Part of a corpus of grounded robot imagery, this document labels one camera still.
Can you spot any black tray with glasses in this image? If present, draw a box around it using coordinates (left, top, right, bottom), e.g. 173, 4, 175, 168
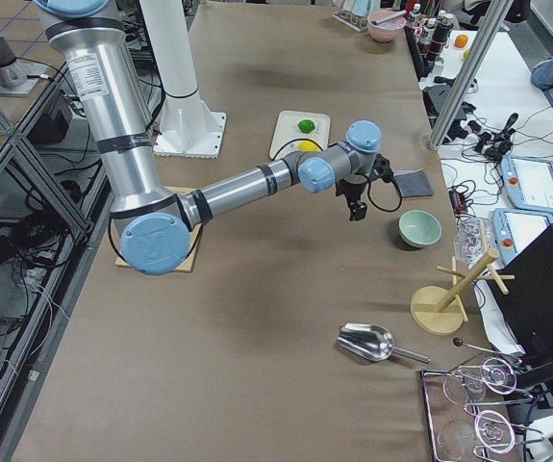
419, 356, 545, 461

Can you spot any folded grey cloth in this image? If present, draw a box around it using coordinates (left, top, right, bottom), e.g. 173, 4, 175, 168
394, 169, 434, 198

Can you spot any aluminium frame post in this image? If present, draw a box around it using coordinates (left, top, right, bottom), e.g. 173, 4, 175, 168
427, 1, 530, 150

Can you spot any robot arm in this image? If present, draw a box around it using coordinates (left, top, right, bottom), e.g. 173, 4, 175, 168
38, 1, 393, 275

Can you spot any yellow lemon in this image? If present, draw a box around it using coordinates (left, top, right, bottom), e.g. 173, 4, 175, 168
298, 140, 321, 152

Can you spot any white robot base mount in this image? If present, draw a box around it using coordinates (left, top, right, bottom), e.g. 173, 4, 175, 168
139, 0, 227, 159

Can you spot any metal scoop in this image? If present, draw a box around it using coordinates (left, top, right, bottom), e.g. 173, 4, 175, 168
337, 322, 431, 364

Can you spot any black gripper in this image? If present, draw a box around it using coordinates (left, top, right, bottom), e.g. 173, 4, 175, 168
336, 154, 392, 221

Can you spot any pink bowl with ice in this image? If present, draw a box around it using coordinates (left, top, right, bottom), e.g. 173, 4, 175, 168
367, 11, 407, 43

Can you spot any green lemon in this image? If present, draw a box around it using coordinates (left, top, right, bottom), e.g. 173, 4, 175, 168
297, 118, 316, 134

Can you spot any mint green bowl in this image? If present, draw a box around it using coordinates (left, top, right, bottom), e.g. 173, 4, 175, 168
398, 210, 442, 248

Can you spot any teach pendant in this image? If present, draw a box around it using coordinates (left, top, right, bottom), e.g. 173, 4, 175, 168
500, 155, 553, 216
491, 208, 553, 265

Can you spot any black monitor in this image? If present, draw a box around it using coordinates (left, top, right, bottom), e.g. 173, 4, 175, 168
492, 224, 553, 359

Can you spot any wooden mug tree stand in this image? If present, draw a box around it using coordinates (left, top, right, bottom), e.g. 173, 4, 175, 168
410, 218, 515, 336

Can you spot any white rabbit tray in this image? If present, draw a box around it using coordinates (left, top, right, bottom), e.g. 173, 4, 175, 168
269, 110, 331, 160

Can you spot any wooden cutting board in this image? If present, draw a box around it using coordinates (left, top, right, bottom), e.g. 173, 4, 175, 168
114, 186, 205, 274

